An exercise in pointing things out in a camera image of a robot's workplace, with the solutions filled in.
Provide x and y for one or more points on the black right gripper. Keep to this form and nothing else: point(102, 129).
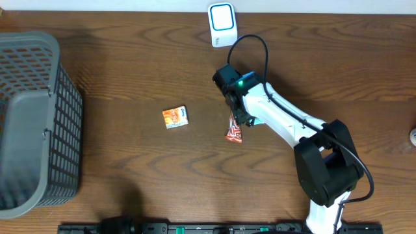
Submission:
point(240, 118)

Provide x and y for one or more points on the red chocolate bar wrapper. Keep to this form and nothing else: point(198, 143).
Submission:
point(234, 131)

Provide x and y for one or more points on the orange small box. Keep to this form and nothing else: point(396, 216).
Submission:
point(175, 117)

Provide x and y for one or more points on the green lid jar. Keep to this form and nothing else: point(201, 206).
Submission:
point(412, 136)

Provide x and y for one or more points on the mint green wipes packet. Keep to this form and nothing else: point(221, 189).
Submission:
point(258, 122)

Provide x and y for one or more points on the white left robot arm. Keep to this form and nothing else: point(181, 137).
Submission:
point(117, 225)

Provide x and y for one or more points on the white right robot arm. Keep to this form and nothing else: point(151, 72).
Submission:
point(324, 152)

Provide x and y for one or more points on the white barcode scanner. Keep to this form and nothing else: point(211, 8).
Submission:
point(223, 26)

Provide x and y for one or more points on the grey plastic basket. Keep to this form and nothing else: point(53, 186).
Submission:
point(41, 125)

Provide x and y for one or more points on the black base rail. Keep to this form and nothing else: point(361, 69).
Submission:
point(163, 228)

